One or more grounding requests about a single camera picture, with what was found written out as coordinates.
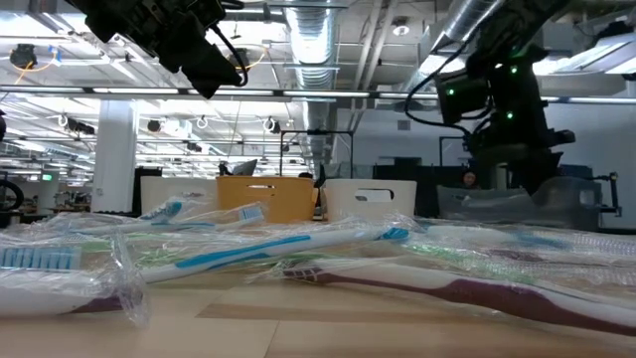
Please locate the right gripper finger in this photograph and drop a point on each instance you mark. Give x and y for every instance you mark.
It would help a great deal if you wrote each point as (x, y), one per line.
(539, 181)

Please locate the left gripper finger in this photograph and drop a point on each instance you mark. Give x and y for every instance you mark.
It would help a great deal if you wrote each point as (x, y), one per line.
(206, 64)

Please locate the grey translucent plastic bin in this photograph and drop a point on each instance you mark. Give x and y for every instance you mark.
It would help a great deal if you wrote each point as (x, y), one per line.
(477, 209)

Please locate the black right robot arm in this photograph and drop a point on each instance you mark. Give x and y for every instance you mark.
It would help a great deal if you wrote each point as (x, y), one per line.
(522, 20)

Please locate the person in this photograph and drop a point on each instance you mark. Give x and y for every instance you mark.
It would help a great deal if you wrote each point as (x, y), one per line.
(305, 175)
(469, 179)

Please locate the grey tilted monitor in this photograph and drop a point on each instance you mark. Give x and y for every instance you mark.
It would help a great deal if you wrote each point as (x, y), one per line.
(246, 168)

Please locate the LED light bar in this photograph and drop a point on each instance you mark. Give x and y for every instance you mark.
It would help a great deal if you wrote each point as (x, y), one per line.
(323, 93)

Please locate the white square pillar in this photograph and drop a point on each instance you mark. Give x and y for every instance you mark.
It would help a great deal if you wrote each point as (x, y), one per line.
(114, 159)

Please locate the black office partition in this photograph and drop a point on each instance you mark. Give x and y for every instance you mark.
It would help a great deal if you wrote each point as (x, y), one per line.
(397, 174)

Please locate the white plastic bin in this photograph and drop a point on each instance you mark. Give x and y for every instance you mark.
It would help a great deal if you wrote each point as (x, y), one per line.
(154, 199)
(343, 204)

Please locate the orange plastic bin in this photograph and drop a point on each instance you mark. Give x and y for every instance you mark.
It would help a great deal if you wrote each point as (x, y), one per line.
(293, 204)

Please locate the green exit sign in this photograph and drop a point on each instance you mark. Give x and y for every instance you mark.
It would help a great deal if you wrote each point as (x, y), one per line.
(47, 177)

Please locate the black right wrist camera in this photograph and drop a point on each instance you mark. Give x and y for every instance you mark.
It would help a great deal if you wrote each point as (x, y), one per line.
(462, 97)

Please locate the black rig frame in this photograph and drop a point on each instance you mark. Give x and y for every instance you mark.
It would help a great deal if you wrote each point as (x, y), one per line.
(447, 137)

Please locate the silver ventilation duct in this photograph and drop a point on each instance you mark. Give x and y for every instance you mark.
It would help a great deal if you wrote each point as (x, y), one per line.
(467, 20)
(310, 50)

